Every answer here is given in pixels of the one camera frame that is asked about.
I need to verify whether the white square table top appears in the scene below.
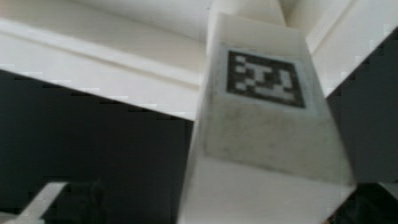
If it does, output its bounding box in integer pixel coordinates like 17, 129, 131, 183
0, 0, 398, 119

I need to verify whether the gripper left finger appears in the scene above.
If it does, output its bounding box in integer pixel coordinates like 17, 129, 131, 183
10, 182, 67, 224

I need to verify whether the white leg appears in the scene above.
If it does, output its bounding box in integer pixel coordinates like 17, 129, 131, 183
177, 13, 355, 224

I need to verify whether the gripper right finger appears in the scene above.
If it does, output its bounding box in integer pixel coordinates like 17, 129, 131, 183
374, 182, 398, 202

